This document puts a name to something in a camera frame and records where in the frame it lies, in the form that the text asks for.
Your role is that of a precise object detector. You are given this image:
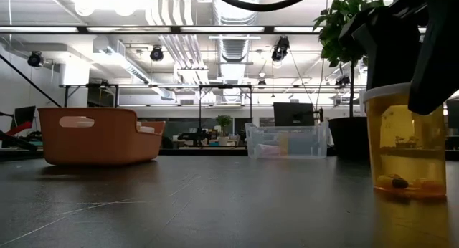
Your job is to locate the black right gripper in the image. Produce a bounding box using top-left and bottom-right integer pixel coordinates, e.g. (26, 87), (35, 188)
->
(339, 0), (459, 115)

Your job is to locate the white round cap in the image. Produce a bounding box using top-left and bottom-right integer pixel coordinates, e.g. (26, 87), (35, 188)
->
(364, 82), (448, 200)

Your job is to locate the clear plastic bin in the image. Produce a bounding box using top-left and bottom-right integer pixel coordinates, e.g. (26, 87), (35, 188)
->
(245, 123), (329, 160)

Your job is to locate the orange plastic bin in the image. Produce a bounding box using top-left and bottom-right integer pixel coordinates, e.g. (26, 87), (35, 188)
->
(37, 107), (166, 166)

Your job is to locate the green plant in black pot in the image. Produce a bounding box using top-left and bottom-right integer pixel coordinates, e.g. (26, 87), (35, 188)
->
(313, 0), (387, 160)

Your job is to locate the black background monitor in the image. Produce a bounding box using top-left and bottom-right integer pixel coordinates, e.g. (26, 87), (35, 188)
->
(273, 102), (316, 128)

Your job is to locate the small background potted plant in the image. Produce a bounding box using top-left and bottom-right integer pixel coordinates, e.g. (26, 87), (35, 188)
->
(216, 115), (232, 147)

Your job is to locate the black table mat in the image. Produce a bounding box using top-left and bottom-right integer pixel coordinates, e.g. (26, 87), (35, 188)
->
(0, 155), (459, 248)

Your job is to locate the small black background screen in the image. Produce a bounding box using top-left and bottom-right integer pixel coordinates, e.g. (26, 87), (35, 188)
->
(14, 105), (37, 130)

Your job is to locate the red and black equipment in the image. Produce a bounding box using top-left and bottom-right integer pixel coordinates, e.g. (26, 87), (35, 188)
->
(0, 111), (39, 151)

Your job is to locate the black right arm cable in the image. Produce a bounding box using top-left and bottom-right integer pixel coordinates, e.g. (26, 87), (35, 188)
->
(207, 0), (321, 12)

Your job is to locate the silver ventilation duct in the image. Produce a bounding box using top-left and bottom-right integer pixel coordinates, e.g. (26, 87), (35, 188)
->
(214, 0), (262, 102)

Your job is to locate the overhead frame rail with lights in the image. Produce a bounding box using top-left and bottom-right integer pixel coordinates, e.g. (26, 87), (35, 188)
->
(0, 24), (427, 35)

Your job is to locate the white wall unit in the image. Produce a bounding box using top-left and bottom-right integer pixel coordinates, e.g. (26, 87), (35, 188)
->
(59, 59), (90, 86)

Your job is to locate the thin black cable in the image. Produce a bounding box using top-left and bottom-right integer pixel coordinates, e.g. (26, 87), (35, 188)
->
(0, 54), (62, 108)

